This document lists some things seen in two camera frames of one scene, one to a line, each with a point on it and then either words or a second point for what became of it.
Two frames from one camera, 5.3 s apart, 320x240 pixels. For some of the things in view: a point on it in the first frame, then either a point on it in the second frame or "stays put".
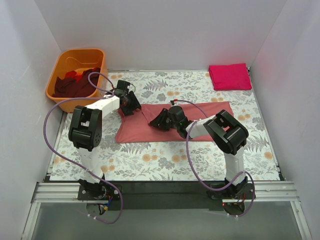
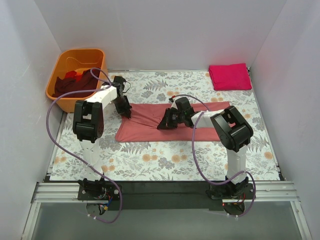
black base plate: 165,196 stays put
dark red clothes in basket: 74,84 stays put
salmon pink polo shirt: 137,128 stays put
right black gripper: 163,118 -> 170,118
